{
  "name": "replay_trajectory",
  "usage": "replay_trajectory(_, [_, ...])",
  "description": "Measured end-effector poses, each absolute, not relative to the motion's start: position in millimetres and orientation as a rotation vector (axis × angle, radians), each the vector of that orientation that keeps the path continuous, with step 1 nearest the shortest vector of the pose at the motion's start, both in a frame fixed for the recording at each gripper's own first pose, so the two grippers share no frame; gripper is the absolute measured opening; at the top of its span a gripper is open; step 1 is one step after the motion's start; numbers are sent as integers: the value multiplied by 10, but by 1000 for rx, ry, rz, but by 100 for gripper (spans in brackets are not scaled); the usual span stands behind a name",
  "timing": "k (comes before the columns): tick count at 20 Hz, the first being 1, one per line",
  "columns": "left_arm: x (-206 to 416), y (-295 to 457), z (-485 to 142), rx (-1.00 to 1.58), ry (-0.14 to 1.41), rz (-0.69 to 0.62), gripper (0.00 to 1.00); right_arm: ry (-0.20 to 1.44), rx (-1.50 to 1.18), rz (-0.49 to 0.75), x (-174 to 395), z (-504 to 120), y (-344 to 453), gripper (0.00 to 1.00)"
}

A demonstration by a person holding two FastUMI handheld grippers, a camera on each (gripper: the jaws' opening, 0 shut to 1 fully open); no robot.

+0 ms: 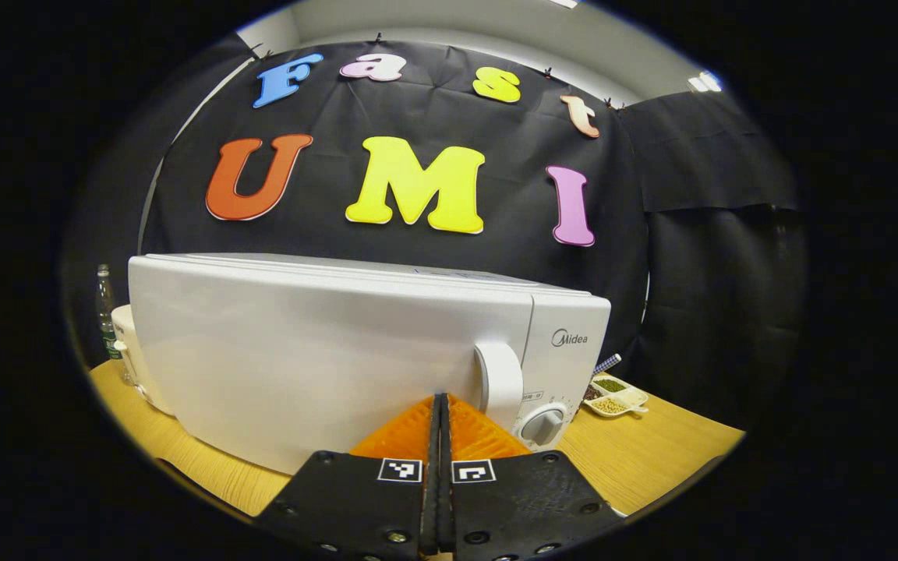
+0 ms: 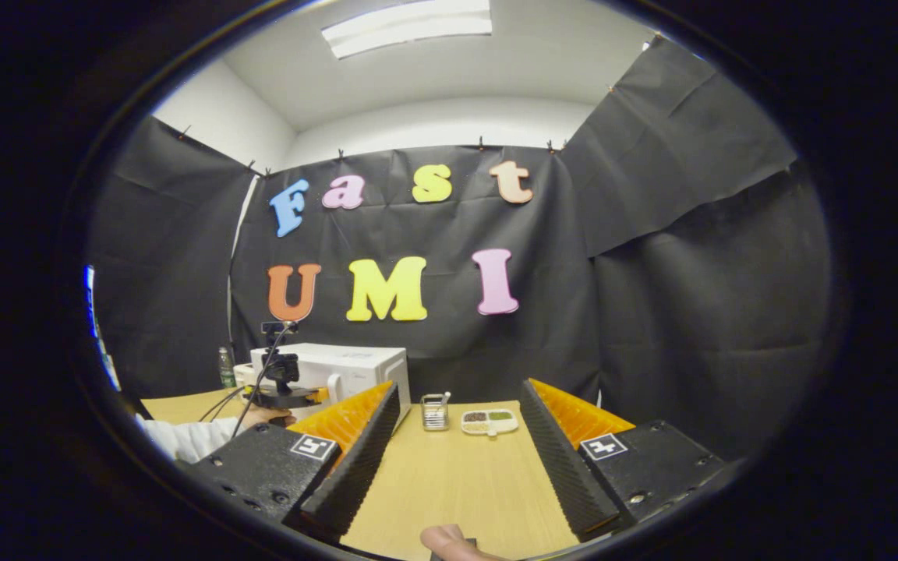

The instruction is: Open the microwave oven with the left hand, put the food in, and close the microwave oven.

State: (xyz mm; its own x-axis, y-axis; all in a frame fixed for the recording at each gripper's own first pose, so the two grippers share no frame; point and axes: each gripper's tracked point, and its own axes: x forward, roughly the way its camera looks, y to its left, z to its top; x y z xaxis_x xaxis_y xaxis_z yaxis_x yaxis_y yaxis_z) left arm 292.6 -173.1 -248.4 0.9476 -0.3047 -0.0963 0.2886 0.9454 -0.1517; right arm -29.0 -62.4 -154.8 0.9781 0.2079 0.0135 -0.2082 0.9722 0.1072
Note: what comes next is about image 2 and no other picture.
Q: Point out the white divided spice dish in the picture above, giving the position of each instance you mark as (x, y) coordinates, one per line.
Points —
(488, 421)

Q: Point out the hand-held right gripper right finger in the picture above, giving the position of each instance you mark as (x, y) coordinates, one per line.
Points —
(566, 475)

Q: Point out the white microwave oven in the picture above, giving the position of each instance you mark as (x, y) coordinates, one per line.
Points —
(363, 366)

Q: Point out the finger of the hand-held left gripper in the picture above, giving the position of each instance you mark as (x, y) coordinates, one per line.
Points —
(318, 395)

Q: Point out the clear plastic water bottle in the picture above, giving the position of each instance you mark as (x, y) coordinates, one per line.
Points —
(226, 370)

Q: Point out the ceiling light panel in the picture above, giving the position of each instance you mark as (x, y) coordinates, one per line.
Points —
(410, 27)

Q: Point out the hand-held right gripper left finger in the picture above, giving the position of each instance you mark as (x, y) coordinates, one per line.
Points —
(359, 467)

